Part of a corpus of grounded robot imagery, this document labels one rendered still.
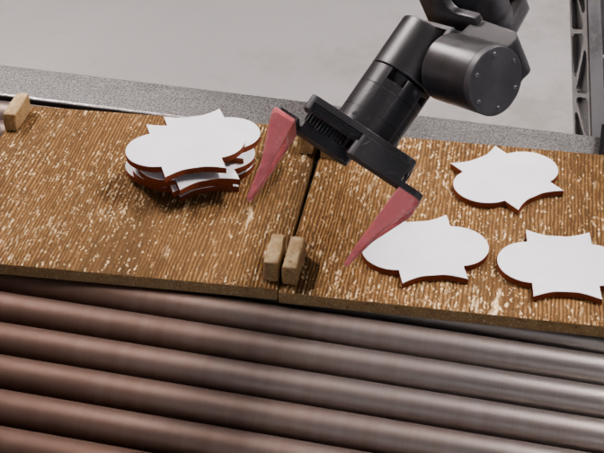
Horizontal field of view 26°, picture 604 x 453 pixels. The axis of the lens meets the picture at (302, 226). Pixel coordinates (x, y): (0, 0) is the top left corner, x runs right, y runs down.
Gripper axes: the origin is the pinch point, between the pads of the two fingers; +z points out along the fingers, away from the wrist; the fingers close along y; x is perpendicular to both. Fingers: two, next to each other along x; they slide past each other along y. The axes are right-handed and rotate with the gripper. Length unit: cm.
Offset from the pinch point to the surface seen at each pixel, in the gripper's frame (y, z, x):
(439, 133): 3, -28, 64
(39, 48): -120, -32, 272
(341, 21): -51, -93, 286
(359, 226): 1.7, -8.6, 44.5
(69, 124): -38, -1, 61
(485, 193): 12, -21, 48
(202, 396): -0.8, 17.2, 25.5
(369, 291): 7.2, -2.1, 35.5
